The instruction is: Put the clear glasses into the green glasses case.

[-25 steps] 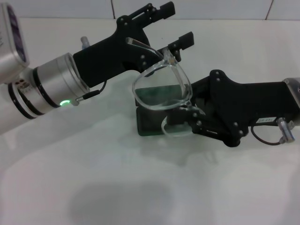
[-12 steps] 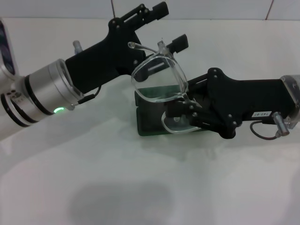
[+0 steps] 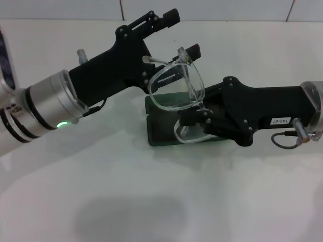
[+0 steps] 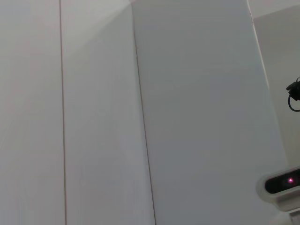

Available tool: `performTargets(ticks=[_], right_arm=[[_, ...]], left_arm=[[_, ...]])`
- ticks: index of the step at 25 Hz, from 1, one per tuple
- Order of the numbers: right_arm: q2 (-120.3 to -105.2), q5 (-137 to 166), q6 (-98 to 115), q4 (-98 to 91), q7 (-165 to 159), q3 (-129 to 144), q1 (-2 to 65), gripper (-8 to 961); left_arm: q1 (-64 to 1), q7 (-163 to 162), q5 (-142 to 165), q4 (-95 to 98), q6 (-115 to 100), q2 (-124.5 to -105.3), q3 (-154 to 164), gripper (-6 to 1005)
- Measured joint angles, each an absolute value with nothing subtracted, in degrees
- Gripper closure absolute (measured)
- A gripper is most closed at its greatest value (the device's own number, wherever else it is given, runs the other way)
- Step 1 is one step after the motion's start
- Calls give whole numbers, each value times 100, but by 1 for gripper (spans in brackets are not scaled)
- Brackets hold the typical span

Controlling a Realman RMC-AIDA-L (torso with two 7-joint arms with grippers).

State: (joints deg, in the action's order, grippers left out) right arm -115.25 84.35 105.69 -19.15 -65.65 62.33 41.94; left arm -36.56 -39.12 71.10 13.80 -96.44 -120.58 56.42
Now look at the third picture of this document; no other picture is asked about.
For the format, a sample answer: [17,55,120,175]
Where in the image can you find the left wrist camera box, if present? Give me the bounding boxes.
[0,25,17,93]

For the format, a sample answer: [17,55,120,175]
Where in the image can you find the green glasses case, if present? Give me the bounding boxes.
[145,90,235,147]

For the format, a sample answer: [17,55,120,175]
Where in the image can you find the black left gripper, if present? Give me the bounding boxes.
[68,8,181,108]

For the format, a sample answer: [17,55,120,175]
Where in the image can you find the silver left flange stud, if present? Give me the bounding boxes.
[77,48,88,64]

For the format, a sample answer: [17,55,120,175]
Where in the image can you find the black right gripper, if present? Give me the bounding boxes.
[178,75,316,148]

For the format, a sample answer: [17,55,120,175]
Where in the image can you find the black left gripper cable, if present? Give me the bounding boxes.
[83,99,106,116]

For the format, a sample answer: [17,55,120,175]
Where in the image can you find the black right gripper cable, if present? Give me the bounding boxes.
[271,117,310,150]

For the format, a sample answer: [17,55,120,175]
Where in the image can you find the clear white glasses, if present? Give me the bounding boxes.
[142,46,218,144]

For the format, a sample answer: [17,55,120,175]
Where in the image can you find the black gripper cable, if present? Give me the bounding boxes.
[83,99,106,116]
[271,117,310,150]

